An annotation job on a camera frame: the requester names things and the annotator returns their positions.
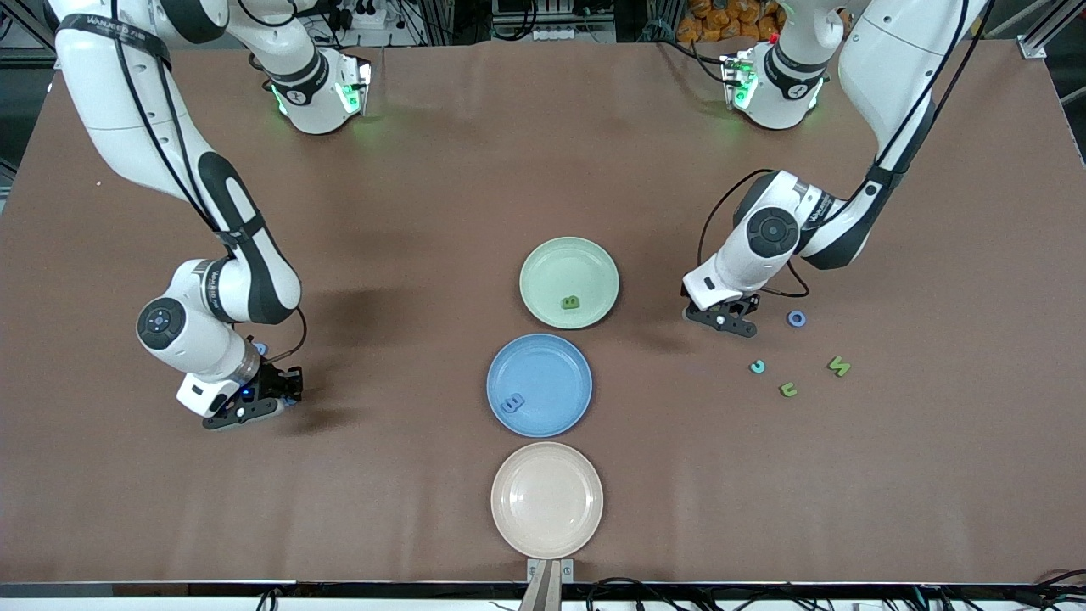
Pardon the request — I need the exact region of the aluminium frame profile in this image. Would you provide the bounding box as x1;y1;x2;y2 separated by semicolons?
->
1018;0;1086;60

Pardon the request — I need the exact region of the grey camera pole bracket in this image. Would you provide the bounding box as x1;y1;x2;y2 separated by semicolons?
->
526;558;575;611

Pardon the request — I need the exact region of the blue plate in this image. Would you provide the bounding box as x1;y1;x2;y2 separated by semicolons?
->
486;333;594;439

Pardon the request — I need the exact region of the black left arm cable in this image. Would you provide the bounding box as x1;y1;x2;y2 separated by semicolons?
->
697;0;985;300

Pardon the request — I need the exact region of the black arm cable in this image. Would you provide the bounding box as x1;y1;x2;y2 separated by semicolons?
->
697;0;985;300
109;0;308;366

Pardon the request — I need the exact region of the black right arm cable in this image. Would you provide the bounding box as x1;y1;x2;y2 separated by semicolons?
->
109;0;308;366

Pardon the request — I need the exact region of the white power strip with plugs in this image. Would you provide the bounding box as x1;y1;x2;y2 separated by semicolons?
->
335;0;400;31

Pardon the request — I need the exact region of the light green plate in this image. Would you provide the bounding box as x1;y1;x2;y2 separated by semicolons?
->
519;236;621;330

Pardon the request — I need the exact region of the brown table cover sheet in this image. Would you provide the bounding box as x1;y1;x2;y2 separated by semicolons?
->
0;41;1086;586

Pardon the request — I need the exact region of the beige plate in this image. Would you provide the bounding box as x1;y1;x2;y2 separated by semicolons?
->
490;441;605;561

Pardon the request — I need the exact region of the black cable arc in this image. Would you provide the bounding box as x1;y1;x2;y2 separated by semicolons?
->
585;577;680;611

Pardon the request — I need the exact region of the orange packaged goods pile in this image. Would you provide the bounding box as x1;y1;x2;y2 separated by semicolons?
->
677;0;783;43

